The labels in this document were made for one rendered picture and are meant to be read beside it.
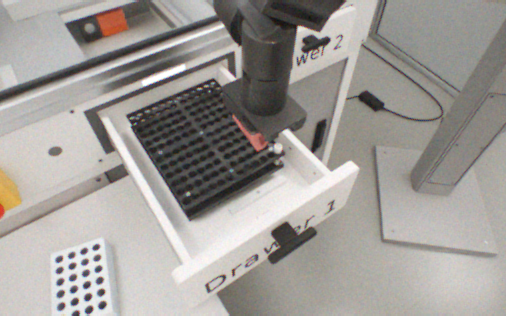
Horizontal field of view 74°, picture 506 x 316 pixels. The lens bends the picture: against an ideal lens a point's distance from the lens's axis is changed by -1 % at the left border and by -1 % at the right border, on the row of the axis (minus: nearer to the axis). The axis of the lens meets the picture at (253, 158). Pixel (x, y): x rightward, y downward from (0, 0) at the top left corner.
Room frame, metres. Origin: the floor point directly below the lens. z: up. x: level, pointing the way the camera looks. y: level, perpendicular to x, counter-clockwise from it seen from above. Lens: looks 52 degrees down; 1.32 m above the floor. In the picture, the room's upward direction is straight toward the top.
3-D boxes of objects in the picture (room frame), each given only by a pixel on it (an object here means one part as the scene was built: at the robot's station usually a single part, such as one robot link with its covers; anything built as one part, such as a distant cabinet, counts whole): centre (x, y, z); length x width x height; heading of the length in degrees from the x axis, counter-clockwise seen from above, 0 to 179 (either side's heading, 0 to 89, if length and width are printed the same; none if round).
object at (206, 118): (0.38, 0.08, 0.87); 0.22 x 0.18 x 0.06; 35
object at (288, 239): (0.19, -0.04, 0.91); 0.07 x 0.04 x 0.01; 125
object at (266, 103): (0.32, -0.01, 1.04); 0.10 x 0.07 x 0.07; 35
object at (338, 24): (0.65, -0.11, 0.87); 0.29 x 0.02 x 0.11; 125
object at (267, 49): (0.32, -0.01, 1.10); 0.07 x 0.06 x 0.07; 23
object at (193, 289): (0.21, -0.03, 0.87); 0.29 x 0.02 x 0.11; 125
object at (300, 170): (0.38, 0.09, 0.86); 0.40 x 0.26 x 0.06; 35
